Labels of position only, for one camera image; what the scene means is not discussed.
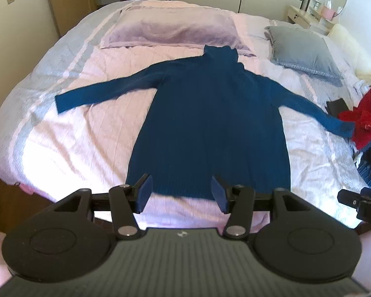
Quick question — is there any blue turtleneck sweater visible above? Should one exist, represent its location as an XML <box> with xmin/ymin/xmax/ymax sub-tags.
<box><xmin>55</xmin><ymin>45</ymin><xmax>357</xmax><ymax>200</ymax></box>

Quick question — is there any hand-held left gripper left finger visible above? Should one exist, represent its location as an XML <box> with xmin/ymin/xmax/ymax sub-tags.
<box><xmin>51</xmin><ymin>174</ymin><xmax>153</xmax><ymax>241</ymax></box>

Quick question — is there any dark grey garment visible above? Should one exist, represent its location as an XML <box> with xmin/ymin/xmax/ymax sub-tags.
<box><xmin>325</xmin><ymin>98</ymin><xmax>349</xmax><ymax>117</ymax></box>

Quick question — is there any bed with striped cover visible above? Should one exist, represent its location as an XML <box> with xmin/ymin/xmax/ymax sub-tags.
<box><xmin>0</xmin><ymin>0</ymin><xmax>371</xmax><ymax>232</ymax></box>

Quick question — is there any wooden room door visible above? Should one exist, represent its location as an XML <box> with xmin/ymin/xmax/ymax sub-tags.
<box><xmin>43</xmin><ymin>0</ymin><xmax>98</xmax><ymax>39</ymax></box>

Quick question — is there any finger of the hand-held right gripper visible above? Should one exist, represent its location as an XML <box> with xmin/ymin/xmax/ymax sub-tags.
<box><xmin>337</xmin><ymin>189</ymin><xmax>363</xmax><ymax>208</ymax></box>

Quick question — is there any grey pillow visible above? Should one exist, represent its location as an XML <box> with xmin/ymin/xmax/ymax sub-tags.
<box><xmin>264</xmin><ymin>25</ymin><xmax>344</xmax><ymax>86</ymax></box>

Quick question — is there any red knit garment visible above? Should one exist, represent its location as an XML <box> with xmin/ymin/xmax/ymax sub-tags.
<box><xmin>338</xmin><ymin>74</ymin><xmax>371</xmax><ymax>149</ymax></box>

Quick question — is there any white padded headboard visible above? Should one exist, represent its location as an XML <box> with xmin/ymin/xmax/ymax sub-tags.
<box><xmin>327</xmin><ymin>23</ymin><xmax>371</xmax><ymax>81</ymax></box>

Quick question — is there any cream nightstand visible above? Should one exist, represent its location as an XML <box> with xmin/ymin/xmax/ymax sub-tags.
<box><xmin>286</xmin><ymin>4</ymin><xmax>335</xmax><ymax>35</ymax></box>

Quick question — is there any white crumpled sheet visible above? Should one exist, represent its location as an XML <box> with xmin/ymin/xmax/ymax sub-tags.
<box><xmin>348</xmin><ymin>77</ymin><xmax>371</xmax><ymax>100</ymax></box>

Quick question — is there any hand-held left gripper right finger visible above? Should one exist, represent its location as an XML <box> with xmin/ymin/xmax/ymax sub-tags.
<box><xmin>211</xmin><ymin>176</ymin><xmax>312</xmax><ymax>241</ymax></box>

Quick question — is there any lilac plush pillow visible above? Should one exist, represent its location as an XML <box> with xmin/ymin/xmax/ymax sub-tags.
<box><xmin>99</xmin><ymin>4</ymin><xmax>255</xmax><ymax>57</ymax></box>

